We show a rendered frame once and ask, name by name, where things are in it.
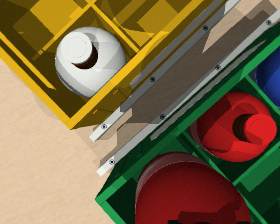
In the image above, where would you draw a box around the red bottle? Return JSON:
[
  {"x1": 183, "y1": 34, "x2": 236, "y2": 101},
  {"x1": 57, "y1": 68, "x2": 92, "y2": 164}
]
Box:
[
  {"x1": 188, "y1": 91, "x2": 277, "y2": 162},
  {"x1": 135, "y1": 151, "x2": 252, "y2": 224}
]

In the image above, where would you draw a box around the yellow crate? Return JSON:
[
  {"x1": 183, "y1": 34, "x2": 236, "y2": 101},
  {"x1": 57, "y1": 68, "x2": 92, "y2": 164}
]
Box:
[{"x1": 0, "y1": 0, "x2": 228, "y2": 130}]

